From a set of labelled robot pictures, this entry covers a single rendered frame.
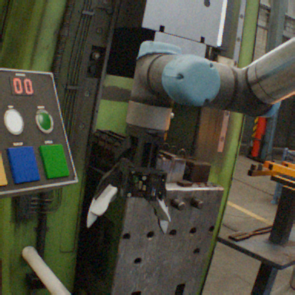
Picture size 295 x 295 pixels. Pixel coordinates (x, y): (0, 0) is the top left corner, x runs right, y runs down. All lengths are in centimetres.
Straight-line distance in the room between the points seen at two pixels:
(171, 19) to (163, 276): 82
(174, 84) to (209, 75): 5
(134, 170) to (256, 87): 24
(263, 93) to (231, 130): 105
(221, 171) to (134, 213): 57
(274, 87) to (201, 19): 74
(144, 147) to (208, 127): 88
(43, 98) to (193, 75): 48
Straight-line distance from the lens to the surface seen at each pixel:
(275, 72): 63
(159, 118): 73
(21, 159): 89
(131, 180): 74
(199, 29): 135
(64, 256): 144
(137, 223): 127
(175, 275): 146
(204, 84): 62
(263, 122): 876
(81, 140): 133
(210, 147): 163
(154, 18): 124
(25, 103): 96
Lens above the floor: 122
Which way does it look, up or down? 9 degrees down
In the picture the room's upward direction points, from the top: 10 degrees clockwise
